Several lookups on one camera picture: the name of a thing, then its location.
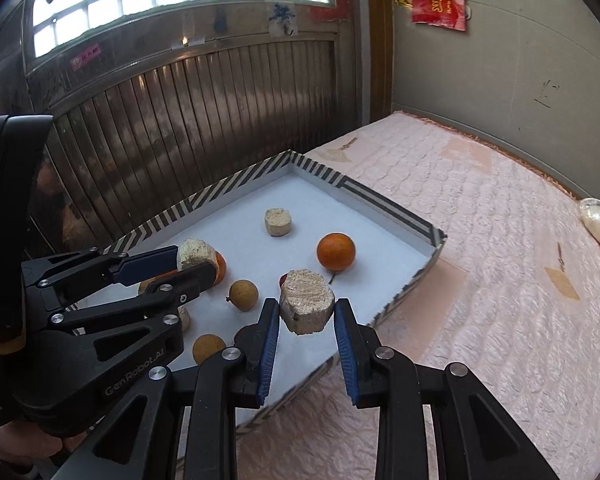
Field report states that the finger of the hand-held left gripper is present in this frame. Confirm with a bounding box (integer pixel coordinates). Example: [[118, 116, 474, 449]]
[[22, 246, 181, 289], [24, 262, 219, 334]]

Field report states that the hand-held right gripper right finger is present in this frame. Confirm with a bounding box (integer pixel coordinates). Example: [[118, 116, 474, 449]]
[[335, 299, 561, 480]]

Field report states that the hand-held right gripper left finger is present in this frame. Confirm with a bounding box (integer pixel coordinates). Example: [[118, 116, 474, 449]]
[[55, 297, 281, 480]]

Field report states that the small orange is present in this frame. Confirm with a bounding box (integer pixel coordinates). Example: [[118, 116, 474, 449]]
[[137, 276, 166, 297]]

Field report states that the large red date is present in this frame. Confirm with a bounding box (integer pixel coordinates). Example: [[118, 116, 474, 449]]
[[234, 324, 265, 356]]

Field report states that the brown longan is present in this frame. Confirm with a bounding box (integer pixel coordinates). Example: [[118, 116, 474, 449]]
[[192, 334, 227, 366], [228, 280, 259, 313]]

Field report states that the orange with stem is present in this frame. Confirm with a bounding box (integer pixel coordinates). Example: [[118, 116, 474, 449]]
[[316, 232, 356, 271]]

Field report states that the striped rim white tray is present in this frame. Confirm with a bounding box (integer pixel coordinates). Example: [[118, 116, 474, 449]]
[[62, 149, 448, 431]]

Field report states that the person's left hand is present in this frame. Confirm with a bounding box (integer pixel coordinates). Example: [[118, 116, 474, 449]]
[[0, 427, 88, 472]]

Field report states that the pink quilted mattress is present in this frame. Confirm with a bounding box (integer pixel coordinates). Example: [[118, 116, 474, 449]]
[[235, 111, 600, 480]]

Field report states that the brown metal shutter door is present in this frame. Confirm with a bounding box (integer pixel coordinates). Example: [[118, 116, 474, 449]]
[[0, 35, 361, 261]]

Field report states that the blue figure sticker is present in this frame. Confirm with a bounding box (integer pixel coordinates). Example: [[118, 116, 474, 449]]
[[269, 2, 296, 36]]

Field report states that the wooden door frame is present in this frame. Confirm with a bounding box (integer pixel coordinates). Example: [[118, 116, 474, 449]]
[[365, 0, 396, 121]]

